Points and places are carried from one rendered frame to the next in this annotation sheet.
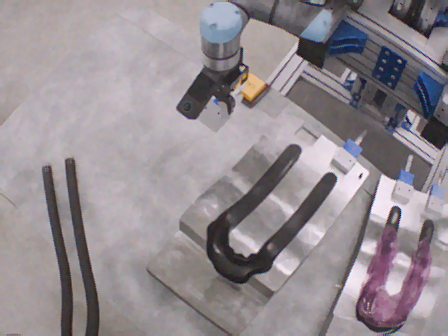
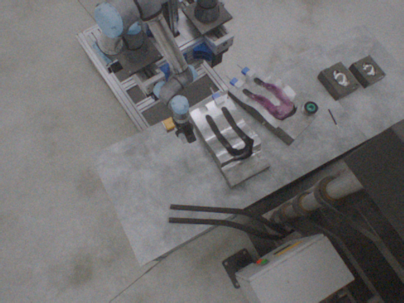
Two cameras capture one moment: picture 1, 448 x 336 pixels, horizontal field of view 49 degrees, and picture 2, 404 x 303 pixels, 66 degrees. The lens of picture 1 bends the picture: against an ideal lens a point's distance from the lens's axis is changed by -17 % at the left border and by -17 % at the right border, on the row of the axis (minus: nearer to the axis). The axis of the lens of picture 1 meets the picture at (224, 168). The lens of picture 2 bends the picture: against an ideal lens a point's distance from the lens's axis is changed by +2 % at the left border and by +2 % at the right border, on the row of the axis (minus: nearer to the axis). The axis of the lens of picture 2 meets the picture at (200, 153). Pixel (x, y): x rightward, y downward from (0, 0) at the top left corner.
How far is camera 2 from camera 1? 0.80 m
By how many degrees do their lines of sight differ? 23
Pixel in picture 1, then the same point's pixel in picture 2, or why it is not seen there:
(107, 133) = (164, 185)
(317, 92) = (151, 109)
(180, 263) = (234, 172)
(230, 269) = (243, 156)
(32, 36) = (20, 247)
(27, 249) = (163, 280)
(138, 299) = (240, 197)
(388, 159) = (195, 93)
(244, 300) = (257, 156)
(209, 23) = (183, 107)
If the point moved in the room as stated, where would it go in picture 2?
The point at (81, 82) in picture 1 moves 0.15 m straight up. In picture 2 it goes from (130, 192) to (124, 185)
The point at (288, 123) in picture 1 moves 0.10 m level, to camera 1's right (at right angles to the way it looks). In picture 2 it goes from (196, 114) to (202, 100)
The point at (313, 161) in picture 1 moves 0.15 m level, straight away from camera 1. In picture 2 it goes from (214, 112) to (196, 96)
